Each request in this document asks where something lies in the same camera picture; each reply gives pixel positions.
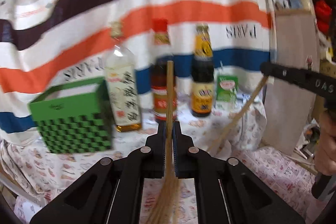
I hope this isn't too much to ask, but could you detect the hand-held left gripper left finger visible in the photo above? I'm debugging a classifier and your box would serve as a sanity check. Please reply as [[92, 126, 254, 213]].
[[30, 122, 168, 224]]

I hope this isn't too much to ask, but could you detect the red plush toy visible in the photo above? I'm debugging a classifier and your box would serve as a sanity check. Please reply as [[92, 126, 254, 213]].
[[315, 0, 332, 33]]

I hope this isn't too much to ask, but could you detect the dark sauce bottle yellow label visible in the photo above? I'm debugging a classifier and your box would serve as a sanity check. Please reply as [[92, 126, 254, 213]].
[[190, 24, 214, 117]]

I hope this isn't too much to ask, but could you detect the pink printed tablecloth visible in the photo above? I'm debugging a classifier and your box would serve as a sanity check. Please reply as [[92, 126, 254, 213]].
[[13, 145, 318, 224]]

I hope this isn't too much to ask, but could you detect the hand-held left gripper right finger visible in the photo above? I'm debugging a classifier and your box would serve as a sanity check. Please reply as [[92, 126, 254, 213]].
[[172, 121, 306, 224]]

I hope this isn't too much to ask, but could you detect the red cap vinegar bottle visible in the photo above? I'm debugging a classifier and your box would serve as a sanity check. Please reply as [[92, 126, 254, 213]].
[[150, 19, 177, 123]]

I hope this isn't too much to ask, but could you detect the clear cooking wine bottle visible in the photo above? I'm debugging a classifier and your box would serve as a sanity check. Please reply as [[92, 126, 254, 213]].
[[105, 21, 143, 132]]

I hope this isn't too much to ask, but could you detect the green checkered box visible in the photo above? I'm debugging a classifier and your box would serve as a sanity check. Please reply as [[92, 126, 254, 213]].
[[28, 76, 114, 154]]

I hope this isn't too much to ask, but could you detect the slender wooden chopstick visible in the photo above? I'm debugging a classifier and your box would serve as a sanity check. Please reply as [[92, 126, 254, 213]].
[[207, 76, 268, 153], [146, 61, 181, 224]]

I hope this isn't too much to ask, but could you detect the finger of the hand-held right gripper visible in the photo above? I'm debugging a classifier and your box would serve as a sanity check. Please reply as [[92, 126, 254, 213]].
[[260, 61, 336, 98]]

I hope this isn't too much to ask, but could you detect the green drink carton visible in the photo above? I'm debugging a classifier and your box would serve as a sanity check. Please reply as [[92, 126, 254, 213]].
[[216, 61, 239, 104]]

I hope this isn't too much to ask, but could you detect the person's right hand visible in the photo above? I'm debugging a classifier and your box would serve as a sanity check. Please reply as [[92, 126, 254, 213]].
[[314, 109, 336, 177]]

